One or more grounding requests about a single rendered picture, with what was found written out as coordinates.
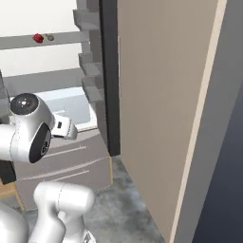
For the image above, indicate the grey fridge shelf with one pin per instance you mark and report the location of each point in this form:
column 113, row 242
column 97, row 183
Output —
column 63, row 38

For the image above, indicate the beige garlic bulb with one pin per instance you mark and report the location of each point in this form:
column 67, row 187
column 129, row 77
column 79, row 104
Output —
column 49, row 37

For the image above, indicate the pale blue crisper drawer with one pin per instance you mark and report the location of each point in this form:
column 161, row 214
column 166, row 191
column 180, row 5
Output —
column 74, row 106

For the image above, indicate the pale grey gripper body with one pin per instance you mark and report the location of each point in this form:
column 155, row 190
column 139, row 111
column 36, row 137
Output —
column 71, row 130

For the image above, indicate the grey open fridge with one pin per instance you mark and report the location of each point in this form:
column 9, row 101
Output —
column 38, row 76

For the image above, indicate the black fridge door with bins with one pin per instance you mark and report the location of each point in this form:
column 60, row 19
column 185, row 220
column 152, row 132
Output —
column 109, row 79

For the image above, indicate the red round food item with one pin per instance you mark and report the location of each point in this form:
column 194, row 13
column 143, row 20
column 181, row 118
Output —
column 38, row 38

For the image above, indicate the beige tall cabinet panel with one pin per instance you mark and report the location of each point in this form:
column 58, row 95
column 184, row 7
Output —
column 158, row 110

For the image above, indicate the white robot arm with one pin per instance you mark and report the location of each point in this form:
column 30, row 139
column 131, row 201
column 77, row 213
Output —
column 28, row 133

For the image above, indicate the wooden counter cabinet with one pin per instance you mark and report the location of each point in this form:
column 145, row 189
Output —
column 8, row 193

